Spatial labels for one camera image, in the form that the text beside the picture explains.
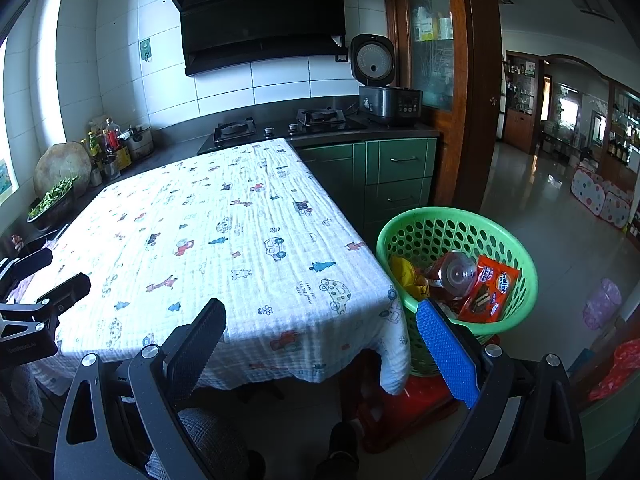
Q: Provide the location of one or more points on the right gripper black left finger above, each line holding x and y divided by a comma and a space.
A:
188, 349

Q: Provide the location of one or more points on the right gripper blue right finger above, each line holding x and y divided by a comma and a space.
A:
448, 352

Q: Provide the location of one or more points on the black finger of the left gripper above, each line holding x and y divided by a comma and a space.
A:
66, 295

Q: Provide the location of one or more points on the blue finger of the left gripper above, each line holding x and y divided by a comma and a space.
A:
19, 268

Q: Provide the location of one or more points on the red chocolate snack packet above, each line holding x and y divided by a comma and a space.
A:
492, 287

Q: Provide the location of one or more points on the yellow red snack wrapper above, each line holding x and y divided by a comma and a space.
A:
410, 278

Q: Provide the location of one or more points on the red instant noodle cup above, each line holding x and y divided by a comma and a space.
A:
451, 277

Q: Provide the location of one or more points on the green kitchen cabinet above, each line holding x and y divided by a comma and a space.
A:
375, 180

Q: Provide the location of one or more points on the red stool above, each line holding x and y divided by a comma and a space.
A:
423, 398

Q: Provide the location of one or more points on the bowl of green vegetables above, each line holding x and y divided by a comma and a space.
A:
55, 205

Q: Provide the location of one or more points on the grey checked trouser leg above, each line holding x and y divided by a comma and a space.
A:
207, 449

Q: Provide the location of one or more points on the round wooden cutting board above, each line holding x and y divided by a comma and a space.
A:
62, 161

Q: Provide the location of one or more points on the green plastic basket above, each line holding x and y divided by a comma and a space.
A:
423, 235

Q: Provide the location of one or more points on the white patterned tablecloth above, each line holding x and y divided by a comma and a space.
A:
249, 226

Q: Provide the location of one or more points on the condiment bottles group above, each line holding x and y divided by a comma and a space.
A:
112, 149

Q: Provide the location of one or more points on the red plastic bag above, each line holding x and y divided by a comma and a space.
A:
626, 362

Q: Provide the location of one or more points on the polka dot play tent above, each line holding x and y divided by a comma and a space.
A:
601, 197

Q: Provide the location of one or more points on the gas stove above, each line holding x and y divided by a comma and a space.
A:
307, 123

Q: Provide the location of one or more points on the black rice cooker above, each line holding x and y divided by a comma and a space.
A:
372, 60

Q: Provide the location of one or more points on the black range hood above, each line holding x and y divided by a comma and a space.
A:
220, 33

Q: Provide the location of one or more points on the wooden glass cabinet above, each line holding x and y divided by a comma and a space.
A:
451, 51

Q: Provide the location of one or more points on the green wall sticker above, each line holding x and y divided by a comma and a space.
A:
145, 49

